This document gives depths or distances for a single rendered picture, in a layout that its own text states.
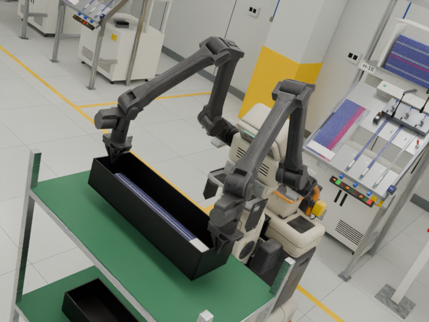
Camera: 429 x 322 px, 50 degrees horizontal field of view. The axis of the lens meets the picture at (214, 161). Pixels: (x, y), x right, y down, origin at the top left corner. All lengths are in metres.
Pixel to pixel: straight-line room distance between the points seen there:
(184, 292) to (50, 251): 1.58
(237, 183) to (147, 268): 0.45
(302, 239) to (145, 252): 0.90
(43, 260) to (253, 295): 1.61
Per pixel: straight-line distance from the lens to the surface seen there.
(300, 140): 1.67
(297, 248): 2.28
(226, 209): 1.30
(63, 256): 2.96
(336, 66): 5.47
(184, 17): 6.83
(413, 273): 3.55
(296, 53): 5.10
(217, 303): 1.54
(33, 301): 2.23
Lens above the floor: 2.00
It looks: 27 degrees down
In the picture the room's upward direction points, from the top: 19 degrees clockwise
